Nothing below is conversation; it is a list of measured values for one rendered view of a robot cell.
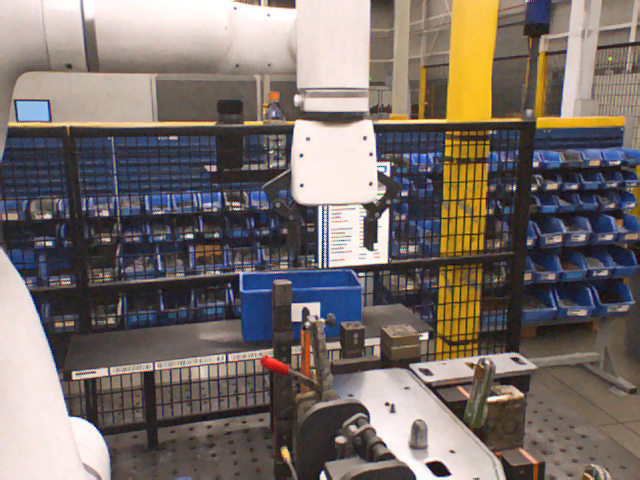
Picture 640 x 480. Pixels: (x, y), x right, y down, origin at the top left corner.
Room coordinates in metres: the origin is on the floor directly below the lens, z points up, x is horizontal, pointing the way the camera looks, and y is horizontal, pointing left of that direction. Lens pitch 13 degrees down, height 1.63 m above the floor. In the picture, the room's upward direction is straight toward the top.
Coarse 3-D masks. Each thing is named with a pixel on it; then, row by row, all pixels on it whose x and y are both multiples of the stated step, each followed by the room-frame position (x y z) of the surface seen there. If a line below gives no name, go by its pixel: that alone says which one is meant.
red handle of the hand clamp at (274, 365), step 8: (264, 360) 1.10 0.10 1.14; (272, 360) 1.11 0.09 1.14; (272, 368) 1.10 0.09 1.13; (280, 368) 1.11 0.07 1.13; (288, 368) 1.11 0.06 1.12; (288, 376) 1.11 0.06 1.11; (296, 376) 1.12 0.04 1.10; (304, 376) 1.13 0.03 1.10; (304, 384) 1.12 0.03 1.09; (312, 384) 1.13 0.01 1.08; (320, 384) 1.14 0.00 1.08; (320, 392) 1.13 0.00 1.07
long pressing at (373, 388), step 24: (336, 384) 1.30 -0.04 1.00; (360, 384) 1.30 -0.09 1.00; (384, 384) 1.30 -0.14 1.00; (408, 384) 1.30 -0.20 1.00; (384, 408) 1.19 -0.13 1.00; (408, 408) 1.19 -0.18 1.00; (432, 408) 1.19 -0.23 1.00; (384, 432) 1.10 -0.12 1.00; (408, 432) 1.10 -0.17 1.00; (432, 432) 1.10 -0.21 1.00; (456, 432) 1.10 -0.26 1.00; (408, 456) 1.02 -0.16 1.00; (432, 456) 1.02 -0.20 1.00; (456, 456) 1.02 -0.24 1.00; (480, 456) 1.02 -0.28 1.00
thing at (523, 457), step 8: (504, 456) 1.04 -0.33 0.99; (512, 456) 1.04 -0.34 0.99; (520, 456) 1.04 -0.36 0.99; (528, 456) 1.04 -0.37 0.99; (536, 456) 1.04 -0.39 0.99; (504, 464) 1.03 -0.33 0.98; (512, 464) 1.01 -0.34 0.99; (520, 464) 1.01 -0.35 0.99; (528, 464) 1.02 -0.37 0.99; (536, 464) 1.02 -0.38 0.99; (544, 464) 1.02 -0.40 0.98; (504, 472) 1.03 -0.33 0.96; (512, 472) 1.01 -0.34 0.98; (520, 472) 1.02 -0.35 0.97; (528, 472) 1.02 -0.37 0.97; (536, 472) 1.02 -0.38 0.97; (544, 472) 1.02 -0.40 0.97
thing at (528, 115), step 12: (528, 24) 1.87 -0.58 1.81; (540, 24) 1.86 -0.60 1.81; (528, 36) 1.91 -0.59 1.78; (540, 36) 1.88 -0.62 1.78; (528, 60) 1.89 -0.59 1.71; (528, 72) 1.89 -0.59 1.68; (528, 84) 1.89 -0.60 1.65; (528, 96) 1.88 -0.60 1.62; (528, 108) 1.88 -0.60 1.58; (528, 120) 1.87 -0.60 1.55
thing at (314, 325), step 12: (312, 324) 1.12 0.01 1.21; (324, 324) 1.13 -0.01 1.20; (336, 324) 1.14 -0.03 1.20; (312, 336) 1.13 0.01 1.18; (324, 336) 1.12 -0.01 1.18; (312, 348) 1.15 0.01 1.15; (324, 348) 1.12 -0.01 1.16; (324, 360) 1.12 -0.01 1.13; (324, 372) 1.12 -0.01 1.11; (324, 384) 1.12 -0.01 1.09
